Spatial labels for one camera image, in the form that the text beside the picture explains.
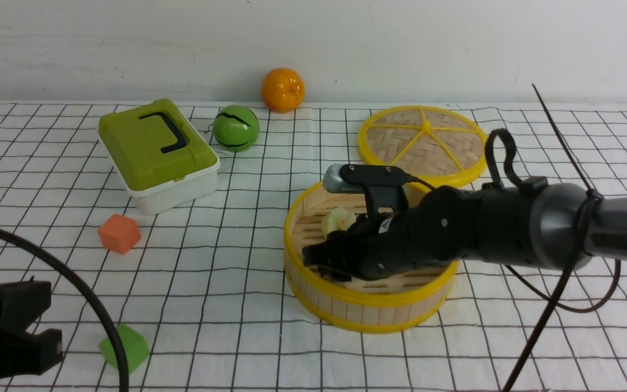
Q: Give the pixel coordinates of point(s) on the bamboo steamer lid yellow rim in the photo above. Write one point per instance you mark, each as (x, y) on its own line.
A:
(437, 145)

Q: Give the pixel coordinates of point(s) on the orange foam cube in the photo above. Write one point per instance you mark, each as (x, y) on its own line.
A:
(119, 234)

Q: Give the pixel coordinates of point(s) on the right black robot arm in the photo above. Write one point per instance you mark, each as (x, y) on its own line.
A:
(561, 224)

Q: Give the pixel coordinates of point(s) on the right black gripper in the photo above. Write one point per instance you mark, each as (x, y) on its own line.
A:
(439, 230)

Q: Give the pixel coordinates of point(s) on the green toy melon ball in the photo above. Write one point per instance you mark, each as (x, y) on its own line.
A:
(236, 128)

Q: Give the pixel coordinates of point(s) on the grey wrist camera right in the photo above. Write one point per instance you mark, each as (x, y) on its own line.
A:
(382, 186)

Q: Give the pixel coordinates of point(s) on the pale green dumpling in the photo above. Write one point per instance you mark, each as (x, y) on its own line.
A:
(338, 219)

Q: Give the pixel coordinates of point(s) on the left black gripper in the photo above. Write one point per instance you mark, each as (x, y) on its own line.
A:
(22, 352)

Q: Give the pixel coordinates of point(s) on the green foam cube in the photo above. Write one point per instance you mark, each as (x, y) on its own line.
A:
(135, 347)

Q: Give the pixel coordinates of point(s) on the white box green lid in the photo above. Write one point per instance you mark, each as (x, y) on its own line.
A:
(162, 160)

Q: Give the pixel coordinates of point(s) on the bamboo steamer tray yellow rim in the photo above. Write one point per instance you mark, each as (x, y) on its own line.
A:
(386, 306)

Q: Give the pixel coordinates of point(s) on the orange toy fruit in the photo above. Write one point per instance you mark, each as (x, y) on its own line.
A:
(282, 90)

